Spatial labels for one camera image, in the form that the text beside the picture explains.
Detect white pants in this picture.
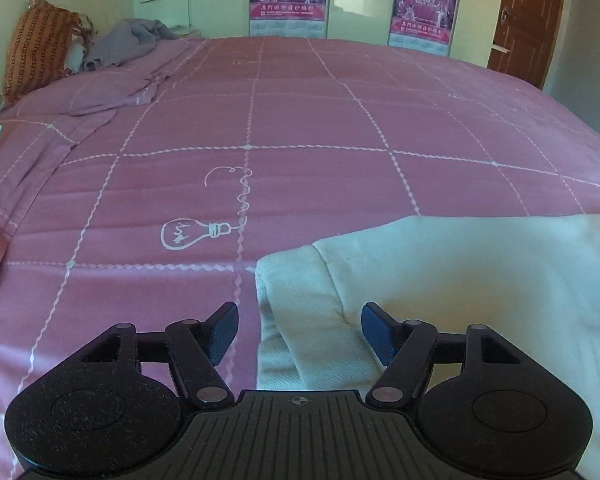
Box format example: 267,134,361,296
256,214,600,479

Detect grey crumpled garment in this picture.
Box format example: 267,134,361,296
81,18,178,72

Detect pink pillow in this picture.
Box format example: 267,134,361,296
68,70,159,116

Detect brown wooden door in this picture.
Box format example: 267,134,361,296
488,0,564,88

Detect right purple poster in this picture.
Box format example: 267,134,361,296
388,0,457,56

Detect pink checked bed cover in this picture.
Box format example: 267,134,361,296
0,38,600,479

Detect orange patterned pillow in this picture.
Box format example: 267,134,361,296
2,0,95,105

